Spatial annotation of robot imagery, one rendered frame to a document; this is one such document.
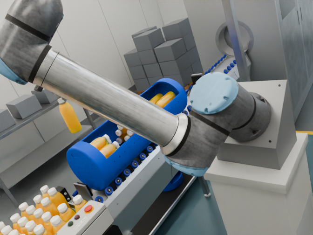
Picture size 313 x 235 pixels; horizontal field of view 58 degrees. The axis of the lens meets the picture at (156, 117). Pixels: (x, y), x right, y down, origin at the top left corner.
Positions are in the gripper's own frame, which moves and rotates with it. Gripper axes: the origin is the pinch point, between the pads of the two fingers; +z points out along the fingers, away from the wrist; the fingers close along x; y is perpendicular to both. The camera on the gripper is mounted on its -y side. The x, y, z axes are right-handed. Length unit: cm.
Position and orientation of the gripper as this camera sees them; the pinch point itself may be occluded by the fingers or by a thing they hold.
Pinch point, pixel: (61, 99)
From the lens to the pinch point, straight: 161.1
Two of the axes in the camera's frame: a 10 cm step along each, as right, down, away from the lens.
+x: -7.6, -0.9, 6.4
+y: 5.7, -5.7, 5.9
